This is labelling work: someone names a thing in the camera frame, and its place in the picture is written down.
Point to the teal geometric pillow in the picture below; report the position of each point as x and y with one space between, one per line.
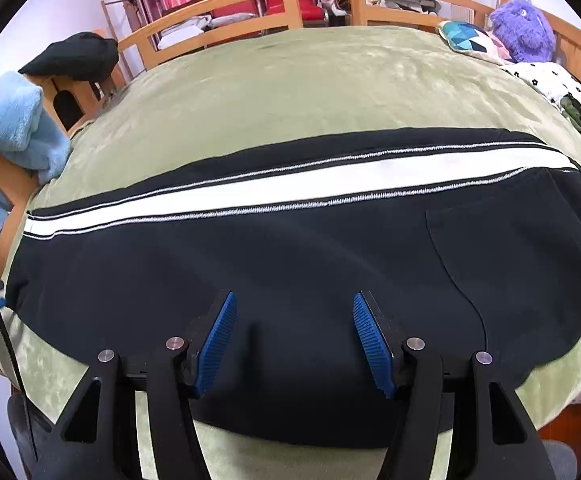
465 36

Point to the light blue folded towel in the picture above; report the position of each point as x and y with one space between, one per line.
13 127

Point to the black pants with white stripe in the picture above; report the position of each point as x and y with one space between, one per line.
290 280

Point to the wooden bed frame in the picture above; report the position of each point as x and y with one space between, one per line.
315 5

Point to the white dotted bed sheet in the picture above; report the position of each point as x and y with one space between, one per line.
565 95

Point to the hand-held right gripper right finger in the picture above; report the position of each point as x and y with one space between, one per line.
373 341

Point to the black cloth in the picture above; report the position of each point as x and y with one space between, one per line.
73 56

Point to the purple plush toy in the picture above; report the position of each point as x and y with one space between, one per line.
522 29

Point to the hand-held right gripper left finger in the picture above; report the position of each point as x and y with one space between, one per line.
216 336

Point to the green bed blanket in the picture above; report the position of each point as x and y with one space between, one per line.
290 90

